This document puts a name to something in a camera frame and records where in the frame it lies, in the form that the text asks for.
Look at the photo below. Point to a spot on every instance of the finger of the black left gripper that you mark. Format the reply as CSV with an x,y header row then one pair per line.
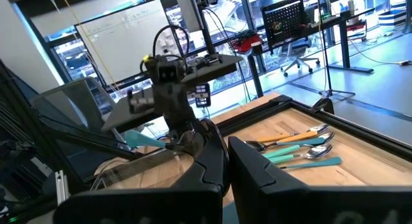
x,y
183,116
167,116

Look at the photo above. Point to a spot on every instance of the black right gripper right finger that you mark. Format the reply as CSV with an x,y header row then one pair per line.
x,y
273,204

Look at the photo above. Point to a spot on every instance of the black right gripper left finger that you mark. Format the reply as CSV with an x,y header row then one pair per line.
x,y
193,204

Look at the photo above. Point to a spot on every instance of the small black button box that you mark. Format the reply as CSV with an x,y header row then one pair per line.
x,y
202,95

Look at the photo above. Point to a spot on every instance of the grey office desk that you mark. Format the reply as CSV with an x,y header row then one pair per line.
x,y
219,69

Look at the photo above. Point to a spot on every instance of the white whiteboard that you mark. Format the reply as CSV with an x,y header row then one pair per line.
x,y
122,40

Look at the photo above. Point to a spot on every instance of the red bag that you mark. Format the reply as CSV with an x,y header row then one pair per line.
x,y
244,43

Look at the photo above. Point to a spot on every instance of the black cup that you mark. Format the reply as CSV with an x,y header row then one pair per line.
x,y
257,49

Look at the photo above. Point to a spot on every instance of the black ribbed side panel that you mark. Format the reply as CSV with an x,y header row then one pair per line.
x,y
19,121

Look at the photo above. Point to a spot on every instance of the black pegboard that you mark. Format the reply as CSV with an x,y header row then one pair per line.
x,y
283,21

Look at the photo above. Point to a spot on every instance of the black tripod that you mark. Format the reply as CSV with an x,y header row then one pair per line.
x,y
325,56

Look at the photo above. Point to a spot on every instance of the black standing desk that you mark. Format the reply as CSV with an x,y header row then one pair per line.
x,y
344,47

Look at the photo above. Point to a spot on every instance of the blue white striped box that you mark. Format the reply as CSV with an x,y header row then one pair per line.
x,y
392,18

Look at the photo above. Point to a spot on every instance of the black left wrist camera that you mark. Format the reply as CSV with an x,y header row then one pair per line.
x,y
168,72

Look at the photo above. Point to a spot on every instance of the black desk pole mount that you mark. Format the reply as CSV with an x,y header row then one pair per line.
x,y
202,24

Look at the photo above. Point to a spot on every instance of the black frame clamp hook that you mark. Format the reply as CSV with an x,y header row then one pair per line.
x,y
323,105

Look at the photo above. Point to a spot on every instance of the black aluminium table frame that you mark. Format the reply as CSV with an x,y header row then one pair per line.
x,y
354,124

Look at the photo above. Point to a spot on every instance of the silver aluminium extrusion post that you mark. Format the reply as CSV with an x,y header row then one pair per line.
x,y
61,188

